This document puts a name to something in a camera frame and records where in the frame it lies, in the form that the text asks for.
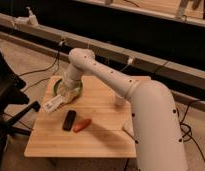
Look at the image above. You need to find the black cable on floor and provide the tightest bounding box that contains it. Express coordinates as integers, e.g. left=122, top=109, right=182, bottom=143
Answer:
left=18, top=39, right=68, bottom=93

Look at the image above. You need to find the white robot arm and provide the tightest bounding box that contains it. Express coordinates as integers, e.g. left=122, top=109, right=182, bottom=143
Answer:
left=64, top=48, right=188, bottom=171

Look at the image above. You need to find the wooden table board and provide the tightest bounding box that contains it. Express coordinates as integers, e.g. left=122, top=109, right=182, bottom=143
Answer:
left=25, top=76, right=136, bottom=158

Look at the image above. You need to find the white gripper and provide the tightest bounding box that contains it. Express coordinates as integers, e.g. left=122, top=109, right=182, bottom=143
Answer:
left=59, top=77, right=82, bottom=103

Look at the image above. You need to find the black rectangular object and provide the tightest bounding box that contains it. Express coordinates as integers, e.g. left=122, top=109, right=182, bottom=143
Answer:
left=62, top=110, right=76, bottom=131

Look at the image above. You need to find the orange carrot toy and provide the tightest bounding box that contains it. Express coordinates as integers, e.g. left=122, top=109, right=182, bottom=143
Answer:
left=73, top=118, right=92, bottom=133

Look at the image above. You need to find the white bottle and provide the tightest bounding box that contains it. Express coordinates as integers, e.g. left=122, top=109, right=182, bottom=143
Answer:
left=43, top=95, right=64, bottom=113

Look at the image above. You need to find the green ceramic bowl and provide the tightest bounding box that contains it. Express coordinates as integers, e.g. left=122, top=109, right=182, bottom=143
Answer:
left=53, top=77, right=84, bottom=101

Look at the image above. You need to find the black cable bundle right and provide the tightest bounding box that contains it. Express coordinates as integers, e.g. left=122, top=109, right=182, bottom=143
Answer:
left=177, top=99, right=205, bottom=161

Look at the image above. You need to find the white cable plug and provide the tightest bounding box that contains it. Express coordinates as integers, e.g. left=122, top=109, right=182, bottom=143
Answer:
left=127, top=58, right=134, bottom=65

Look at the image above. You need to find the black office chair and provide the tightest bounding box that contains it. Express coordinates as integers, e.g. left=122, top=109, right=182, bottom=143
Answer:
left=0, top=51, right=40, bottom=167

